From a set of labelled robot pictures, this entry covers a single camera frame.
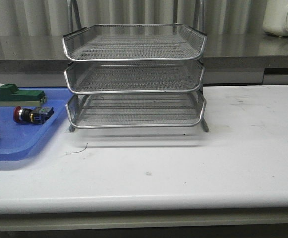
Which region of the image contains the silver metal rack frame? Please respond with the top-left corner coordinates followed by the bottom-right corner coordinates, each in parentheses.
top-left (67, 0), bottom-right (209, 132)

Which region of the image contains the white kitchen appliance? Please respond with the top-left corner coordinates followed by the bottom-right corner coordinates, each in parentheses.
top-left (262, 0), bottom-right (288, 37)

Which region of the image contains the green terminal block component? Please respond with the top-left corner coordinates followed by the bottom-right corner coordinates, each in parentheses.
top-left (0, 83), bottom-right (47, 107)

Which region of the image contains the thin loose wire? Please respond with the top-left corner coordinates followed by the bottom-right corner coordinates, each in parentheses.
top-left (65, 142), bottom-right (89, 155)

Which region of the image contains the blue plastic tray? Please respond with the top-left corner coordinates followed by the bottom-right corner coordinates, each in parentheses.
top-left (0, 88), bottom-right (72, 161)

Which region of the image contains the silver mesh tray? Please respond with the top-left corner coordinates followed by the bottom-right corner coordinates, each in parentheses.
top-left (66, 91), bottom-right (206, 129)
top-left (64, 60), bottom-right (205, 95)
top-left (62, 24), bottom-right (207, 62)

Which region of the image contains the red emergency stop button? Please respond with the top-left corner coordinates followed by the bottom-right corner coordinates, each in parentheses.
top-left (13, 106), bottom-right (54, 124)

